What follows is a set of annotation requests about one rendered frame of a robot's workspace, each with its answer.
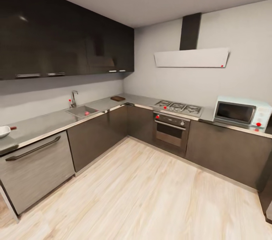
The burner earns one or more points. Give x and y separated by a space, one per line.
188 109

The range hood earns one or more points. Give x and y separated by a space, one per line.
188 54

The oven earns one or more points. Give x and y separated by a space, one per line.
168 130

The dishwasher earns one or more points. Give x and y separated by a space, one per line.
30 172

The cabinet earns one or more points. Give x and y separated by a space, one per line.
41 38
109 44

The drop in sink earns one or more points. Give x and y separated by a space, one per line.
93 107

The microwave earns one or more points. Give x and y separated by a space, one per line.
246 111

